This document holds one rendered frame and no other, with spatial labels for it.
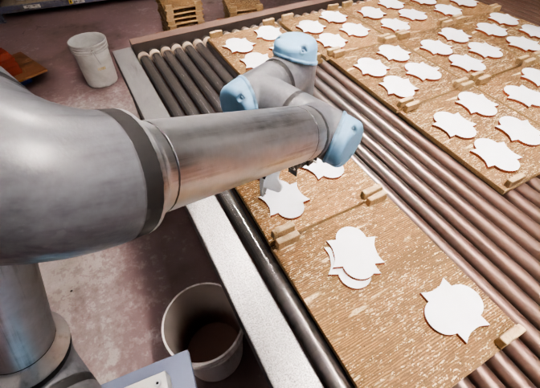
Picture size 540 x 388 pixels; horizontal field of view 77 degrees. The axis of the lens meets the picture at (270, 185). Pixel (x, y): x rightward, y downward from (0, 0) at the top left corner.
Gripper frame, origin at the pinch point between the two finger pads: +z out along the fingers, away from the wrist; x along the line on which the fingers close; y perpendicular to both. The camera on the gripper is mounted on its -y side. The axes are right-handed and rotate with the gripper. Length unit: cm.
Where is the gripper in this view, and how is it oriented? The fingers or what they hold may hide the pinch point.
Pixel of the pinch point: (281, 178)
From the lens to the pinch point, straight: 82.9
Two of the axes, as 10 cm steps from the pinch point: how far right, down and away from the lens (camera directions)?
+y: 7.2, 5.2, -4.7
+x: 7.0, -5.3, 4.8
